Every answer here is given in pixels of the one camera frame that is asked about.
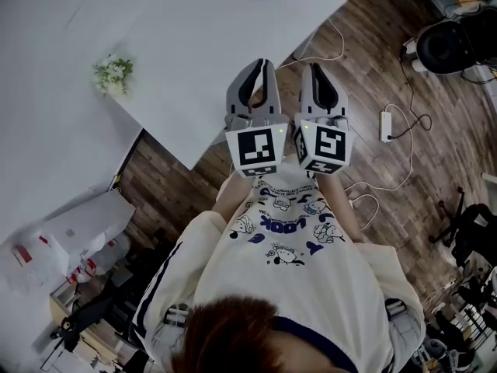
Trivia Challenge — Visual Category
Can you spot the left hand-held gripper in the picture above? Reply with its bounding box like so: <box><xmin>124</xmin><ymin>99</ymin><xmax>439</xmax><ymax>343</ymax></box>
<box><xmin>224</xmin><ymin>58</ymin><xmax>290</xmax><ymax>179</ymax></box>

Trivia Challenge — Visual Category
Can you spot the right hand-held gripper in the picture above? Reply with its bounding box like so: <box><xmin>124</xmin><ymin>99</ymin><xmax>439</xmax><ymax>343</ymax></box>
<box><xmin>293</xmin><ymin>63</ymin><xmax>353</xmax><ymax>176</ymax></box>

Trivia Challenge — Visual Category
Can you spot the person's right forearm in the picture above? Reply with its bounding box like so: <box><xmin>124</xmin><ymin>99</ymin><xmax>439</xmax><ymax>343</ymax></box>
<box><xmin>316</xmin><ymin>173</ymin><xmax>367</xmax><ymax>245</ymax></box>

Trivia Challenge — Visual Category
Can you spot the person's left forearm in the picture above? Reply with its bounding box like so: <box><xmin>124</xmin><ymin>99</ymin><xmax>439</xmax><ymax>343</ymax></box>
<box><xmin>212</xmin><ymin>169</ymin><xmax>253</xmax><ymax>221</ymax></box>

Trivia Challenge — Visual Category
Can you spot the white power strip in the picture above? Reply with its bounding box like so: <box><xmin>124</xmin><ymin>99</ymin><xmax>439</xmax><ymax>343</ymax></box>
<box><xmin>379</xmin><ymin>110</ymin><xmax>393</xmax><ymax>144</ymax></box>

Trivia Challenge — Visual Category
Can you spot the white flower bouquet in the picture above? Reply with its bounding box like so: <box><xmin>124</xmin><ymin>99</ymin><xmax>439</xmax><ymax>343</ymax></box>
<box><xmin>92</xmin><ymin>54</ymin><xmax>135</xmax><ymax>97</ymax></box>

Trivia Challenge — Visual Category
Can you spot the person's cream printed shirt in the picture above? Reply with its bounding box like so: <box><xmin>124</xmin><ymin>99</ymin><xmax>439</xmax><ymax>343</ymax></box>
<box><xmin>130</xmin><ymin>165</ymin><xmax>426</xmax><ymax>373</ymax></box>

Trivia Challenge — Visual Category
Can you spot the black office chair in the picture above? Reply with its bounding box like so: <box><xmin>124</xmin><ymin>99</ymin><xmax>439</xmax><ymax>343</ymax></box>
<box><xmin>429</xmin><ymin>186</ymin><xmax>497</xmax><ymax>268</ymax></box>
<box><xmin>50</xmin><ymin>281</ymin><xmax>130</xmax><ymax>350</ymax></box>

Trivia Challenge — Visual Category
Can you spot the white cabinet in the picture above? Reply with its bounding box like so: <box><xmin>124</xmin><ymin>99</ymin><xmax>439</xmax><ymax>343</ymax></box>
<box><xmin>42</xmin><ymin>190</ymin><xmax>137</xmax><ymax>256</ymax></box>

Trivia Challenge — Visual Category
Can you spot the white plastic bag red print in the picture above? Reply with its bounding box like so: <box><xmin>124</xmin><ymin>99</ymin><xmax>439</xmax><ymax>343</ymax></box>
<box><xmin>0</xmin><ymin>229</ymin><xmax>69</xmax><ymax>285</ymax></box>

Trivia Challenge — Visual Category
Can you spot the white power cable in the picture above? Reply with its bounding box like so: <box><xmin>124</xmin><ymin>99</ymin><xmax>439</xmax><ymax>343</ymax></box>
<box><xmin>343</xmin><ymin>103</ymin><xmax>413</xmax><ymax>193</ymax></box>
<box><xmin>348</xmin><ymin>193</ymin><xmax>381</xmax><ymax>232</ymax></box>
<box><xmin>277</xmin><ymin>17</ymin><xmax>346</xmax><ymax>69</ymax></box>

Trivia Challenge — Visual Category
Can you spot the black power cable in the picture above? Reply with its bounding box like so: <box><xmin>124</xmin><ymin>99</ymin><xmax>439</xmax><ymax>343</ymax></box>
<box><xmin>388</xmin><ymin>47</ymin><xmax>433</xmax><ymax>141</ymax></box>

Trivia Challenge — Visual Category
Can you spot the grey shoulder strap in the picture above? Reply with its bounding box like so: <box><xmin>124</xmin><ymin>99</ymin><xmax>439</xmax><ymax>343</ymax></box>
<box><xmin>151</xmin><ymin>303</ymin><xmax>192</xmax><ymax>364</ymax></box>
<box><xmin>386</xmin><ymin>297</ymin><xmax>425</xmax><ymax>373</ymax></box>

